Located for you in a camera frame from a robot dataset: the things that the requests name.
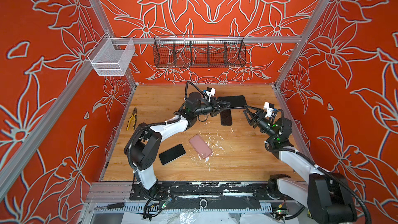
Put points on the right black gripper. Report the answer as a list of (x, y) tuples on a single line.
[(255, 123)]

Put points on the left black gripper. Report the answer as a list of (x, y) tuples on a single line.
[(214, 108)]

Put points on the black phone case with holes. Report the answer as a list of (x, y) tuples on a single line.
[(236, 102)]

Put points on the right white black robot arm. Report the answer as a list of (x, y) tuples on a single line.
[(324, 194)]

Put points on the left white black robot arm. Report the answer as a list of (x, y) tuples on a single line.
[(143, 146)]

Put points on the pink phone case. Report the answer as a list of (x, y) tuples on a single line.
[(200, 146)]

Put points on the black phone near left base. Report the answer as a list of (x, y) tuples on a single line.
[(172, 154)]

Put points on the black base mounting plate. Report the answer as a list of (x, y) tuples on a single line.
[(195, 189)]

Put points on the clear plastic bin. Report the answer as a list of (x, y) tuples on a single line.
[(112, 56)]

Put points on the black screwdriver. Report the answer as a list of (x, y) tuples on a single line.
[(111, 206)]

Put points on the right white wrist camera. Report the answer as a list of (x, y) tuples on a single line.
[(269, 107)]

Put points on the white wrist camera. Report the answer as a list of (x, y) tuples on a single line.
[(209, 93), (269, 107)]

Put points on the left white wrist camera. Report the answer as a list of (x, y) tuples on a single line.
[(209, 93)]

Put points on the black wire basket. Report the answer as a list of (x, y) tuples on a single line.
[(199, 51)]

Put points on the grey slotted cable duct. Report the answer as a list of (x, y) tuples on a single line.
[(186, 205)]

